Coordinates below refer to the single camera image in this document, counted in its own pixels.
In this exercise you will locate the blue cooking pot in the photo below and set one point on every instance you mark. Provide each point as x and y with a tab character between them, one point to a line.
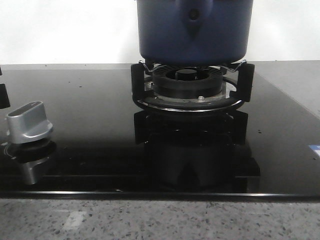
193	32

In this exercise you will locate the black pot support grate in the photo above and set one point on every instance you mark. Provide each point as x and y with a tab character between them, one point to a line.
238	77

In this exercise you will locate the black glass stove top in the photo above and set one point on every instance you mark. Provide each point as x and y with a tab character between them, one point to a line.
105	147

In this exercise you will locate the black round gas burner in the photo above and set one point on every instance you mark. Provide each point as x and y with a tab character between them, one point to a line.
176	84

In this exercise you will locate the silver stove control knob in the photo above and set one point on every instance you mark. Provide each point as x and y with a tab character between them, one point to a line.
28	123

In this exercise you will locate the black left burner grate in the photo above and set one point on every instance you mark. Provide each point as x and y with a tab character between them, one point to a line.
4	99

